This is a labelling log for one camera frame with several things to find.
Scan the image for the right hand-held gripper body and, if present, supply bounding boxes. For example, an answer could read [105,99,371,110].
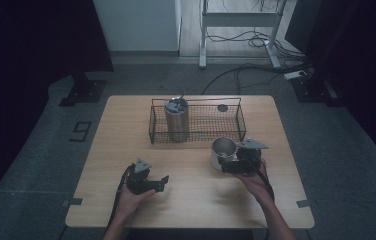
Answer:
[235,137,270,176]

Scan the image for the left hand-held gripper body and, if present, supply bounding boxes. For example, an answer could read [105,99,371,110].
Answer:
[124,157,159,196]

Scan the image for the short steel cup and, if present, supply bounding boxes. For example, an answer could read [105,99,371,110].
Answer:
[211,136,239,171]

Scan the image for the black wire basket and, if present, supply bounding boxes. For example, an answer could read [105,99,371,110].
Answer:
[148,96,248,145]

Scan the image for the tall steel tumbler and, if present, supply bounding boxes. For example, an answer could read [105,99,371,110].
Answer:
[163,96,191,144]

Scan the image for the person's left hand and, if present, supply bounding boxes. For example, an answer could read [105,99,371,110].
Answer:
[117,184,158,218]

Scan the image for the person's right hand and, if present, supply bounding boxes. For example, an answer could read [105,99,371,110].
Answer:
[233,158,274,202]

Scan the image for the metal spoon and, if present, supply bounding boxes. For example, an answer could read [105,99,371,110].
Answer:
[170,91,188,107]

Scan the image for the black stand base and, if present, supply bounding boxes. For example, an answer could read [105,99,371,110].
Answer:
[58,71,108,108]
[290,74,348,108]

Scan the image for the white power strip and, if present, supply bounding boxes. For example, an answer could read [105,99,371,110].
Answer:
[283,69,309,81]

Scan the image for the dark curtain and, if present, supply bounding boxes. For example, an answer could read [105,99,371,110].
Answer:
[0,0,115,214]
[284,0,376,168]

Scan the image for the white cabinet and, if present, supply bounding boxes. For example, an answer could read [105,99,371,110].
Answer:
[92,0,183,53]

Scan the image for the left hand-held gripper cable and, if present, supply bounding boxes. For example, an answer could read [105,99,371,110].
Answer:
[106,163,136,232]

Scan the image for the hand-held gripper cable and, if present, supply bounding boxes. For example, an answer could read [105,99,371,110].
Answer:
[106,163,136,232]
[241,153,276,203]

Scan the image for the right hand-held gripper cable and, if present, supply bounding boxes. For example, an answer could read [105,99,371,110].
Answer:
[241,153,276,203]

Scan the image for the long black floor cable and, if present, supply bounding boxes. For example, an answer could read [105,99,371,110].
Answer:
[201,61,312,96]

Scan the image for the tangled black floor cables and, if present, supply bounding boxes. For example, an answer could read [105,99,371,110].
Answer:
[205,0,308,63]

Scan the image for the white desk frame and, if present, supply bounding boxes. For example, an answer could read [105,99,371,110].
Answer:
[198,0,289,70]

